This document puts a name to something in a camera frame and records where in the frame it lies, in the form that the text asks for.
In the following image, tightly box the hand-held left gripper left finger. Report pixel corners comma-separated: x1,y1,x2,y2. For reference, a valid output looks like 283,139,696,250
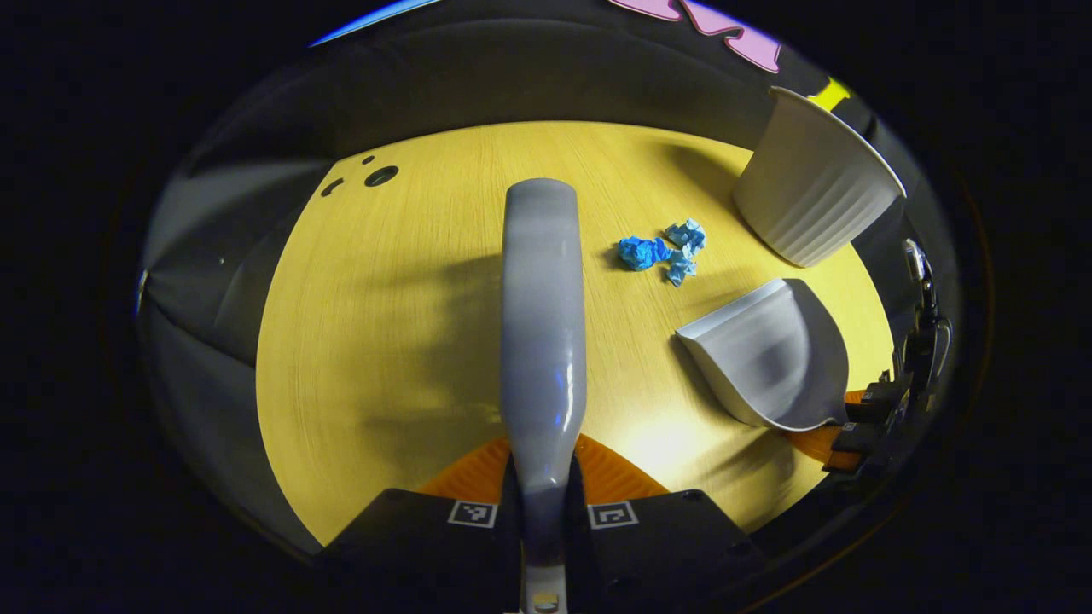
317,435,524,600

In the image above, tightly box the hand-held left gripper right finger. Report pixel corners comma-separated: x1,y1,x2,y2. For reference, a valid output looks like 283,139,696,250
566,432,770,603

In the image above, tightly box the grey dustpan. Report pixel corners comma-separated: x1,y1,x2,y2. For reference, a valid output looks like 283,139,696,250
676,278,851,432

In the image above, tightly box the white ribbed garbage bin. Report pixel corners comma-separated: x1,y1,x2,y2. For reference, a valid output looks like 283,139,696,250
732,85,907,269

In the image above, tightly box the small grey broom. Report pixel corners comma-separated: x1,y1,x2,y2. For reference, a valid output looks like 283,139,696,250
499,177,590,614

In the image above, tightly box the dark blue paper scrap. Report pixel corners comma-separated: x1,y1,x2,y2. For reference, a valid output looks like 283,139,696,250
618,236,672,272

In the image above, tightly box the black backdrop cloth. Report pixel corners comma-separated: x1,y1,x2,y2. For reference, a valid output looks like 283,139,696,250
136,0,958,559

